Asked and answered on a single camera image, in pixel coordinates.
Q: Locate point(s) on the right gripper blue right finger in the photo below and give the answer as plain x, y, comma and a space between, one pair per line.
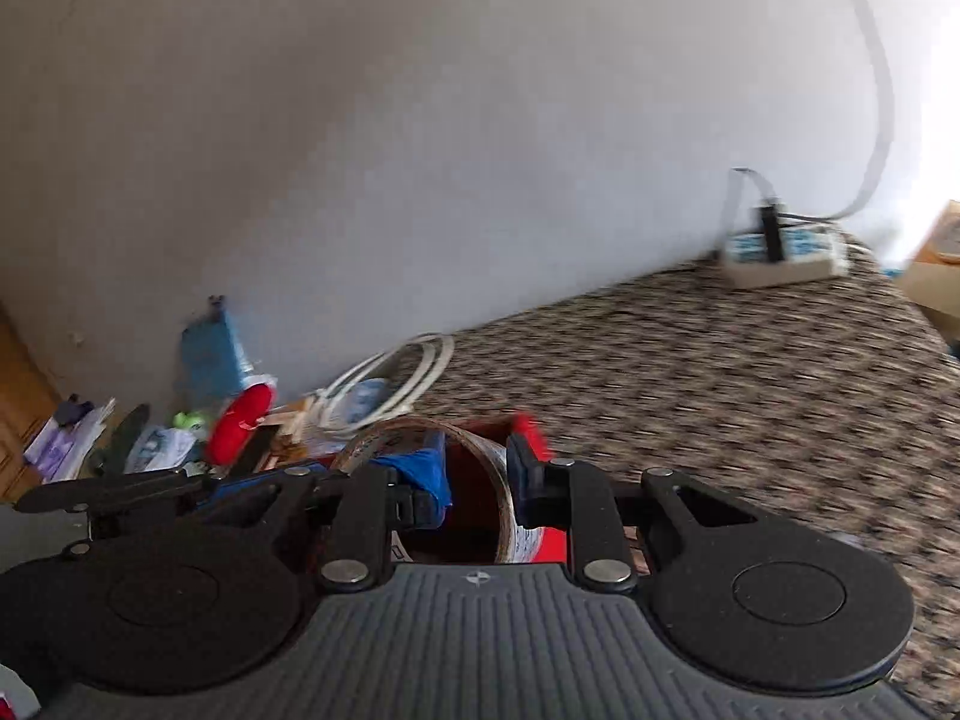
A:
531, 494

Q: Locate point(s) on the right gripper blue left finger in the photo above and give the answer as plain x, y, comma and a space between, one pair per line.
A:
421, 492

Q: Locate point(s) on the large tape roll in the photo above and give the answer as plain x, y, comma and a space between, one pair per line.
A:
480, 526

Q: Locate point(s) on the red cardboard box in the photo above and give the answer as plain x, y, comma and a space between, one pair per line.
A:
552, 547

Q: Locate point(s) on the pile of folded clothes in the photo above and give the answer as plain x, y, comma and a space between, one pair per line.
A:
141, 445

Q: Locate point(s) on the red oval case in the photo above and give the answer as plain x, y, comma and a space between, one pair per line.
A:
238, 424

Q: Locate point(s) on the blue pouch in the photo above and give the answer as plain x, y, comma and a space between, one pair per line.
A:
213, 363

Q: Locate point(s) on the patterned tablecloth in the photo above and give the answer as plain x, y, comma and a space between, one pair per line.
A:
835, 403

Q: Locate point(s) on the black charger plug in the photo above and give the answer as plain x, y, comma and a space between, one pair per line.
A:
770, 230

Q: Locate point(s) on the white power strip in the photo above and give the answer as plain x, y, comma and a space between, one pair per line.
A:
810, 252

